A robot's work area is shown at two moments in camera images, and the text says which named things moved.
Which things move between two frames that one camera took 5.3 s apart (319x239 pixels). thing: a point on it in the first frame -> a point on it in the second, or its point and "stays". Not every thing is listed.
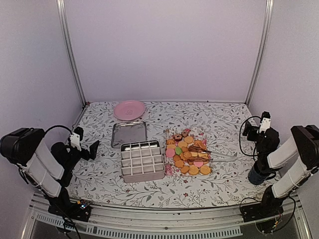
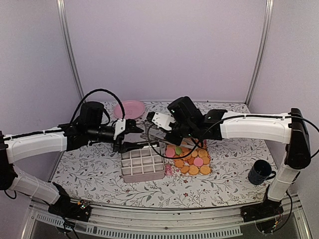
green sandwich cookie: x=178 y=150 stays
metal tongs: x=231 y=158 -> x=183 y=141
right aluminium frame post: x=269 y=14 stays
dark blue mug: x=258 y=179 stays
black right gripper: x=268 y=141 -> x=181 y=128
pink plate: x=128 y=110 stays
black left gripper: x=92 y=152 -> x=127 y=146
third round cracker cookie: x=205 y=170 stays
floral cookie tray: x=187 y=153 stays
